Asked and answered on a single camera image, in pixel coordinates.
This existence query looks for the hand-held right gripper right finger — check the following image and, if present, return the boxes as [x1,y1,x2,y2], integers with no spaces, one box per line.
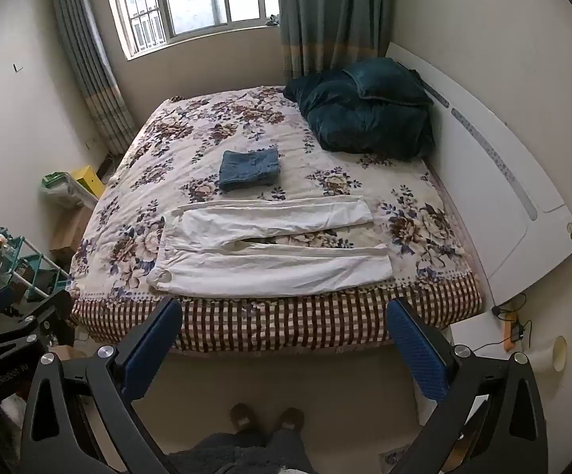
[387,297,548,474]

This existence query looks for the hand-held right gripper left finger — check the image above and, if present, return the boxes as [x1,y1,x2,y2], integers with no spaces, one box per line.
[19,297,184,474]

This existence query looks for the white pants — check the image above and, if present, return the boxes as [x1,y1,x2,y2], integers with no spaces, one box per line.
[146,196,395,299]

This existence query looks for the teal storage rack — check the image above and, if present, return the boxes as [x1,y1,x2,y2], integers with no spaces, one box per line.
[0,227,72,302]

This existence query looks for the white nightstand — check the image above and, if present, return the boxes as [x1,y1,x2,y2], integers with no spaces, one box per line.
[412,301,544,430]

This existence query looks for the cardboard box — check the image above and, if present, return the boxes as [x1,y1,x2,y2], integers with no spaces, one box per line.
[50,205,94,252]

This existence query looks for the orange power strip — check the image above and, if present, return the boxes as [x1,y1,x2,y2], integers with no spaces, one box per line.
[498,308,526,351]
[474,293,534,352]

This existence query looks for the brown slipper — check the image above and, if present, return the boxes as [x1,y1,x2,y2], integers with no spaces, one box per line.
[229,403,254,430]
[277,407,306,433]

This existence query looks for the cream plastic cup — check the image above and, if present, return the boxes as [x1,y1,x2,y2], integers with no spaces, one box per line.
[530,336,568,373]

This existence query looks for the green and white plastic bag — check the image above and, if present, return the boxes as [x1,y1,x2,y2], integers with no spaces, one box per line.
[43,172,86,208]

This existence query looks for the yellow box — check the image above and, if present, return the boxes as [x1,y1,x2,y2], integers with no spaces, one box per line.
[71,165,108,201]

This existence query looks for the white bed headboard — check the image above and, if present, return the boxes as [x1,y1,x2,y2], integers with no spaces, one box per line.
[385,42,572,307]

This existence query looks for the folded blue jeans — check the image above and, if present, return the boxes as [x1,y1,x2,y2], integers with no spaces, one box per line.
[218,147,281,192]

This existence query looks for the floral bed blanket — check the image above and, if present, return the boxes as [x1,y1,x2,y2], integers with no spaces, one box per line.
[68,86,484,354]

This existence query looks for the dark teal duvet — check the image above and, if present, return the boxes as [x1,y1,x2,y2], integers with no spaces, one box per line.
[283,71,436,160]

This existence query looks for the grey-green striped curtain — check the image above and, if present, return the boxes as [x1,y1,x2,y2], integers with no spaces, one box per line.
[49,0,136,156]
[276,0,395,87]

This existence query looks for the dark teal pillow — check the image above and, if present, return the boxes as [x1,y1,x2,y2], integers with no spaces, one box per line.
[342,58,435,107]

